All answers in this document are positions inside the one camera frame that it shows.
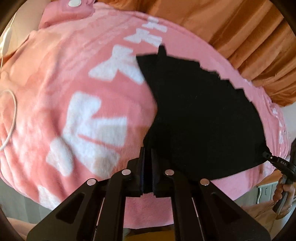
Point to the black long-sleeved sweater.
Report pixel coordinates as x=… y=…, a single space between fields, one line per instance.
x=196 y=115

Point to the orange curtain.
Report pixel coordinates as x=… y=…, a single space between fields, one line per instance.
x=231 y=30

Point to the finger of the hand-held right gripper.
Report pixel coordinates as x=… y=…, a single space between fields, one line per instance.
x=281 y=163

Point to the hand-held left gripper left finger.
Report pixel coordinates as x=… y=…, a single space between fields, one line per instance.
x=140 y=172

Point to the white round snap button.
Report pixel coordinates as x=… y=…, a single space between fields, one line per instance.
x=75 y=2

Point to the person's right hand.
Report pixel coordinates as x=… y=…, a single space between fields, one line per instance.
x=278 y=192

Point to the pink printed fleece blanket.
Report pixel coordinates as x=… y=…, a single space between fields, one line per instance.
x=57 y=69

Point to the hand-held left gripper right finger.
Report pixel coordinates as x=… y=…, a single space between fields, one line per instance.
x=155 y=172

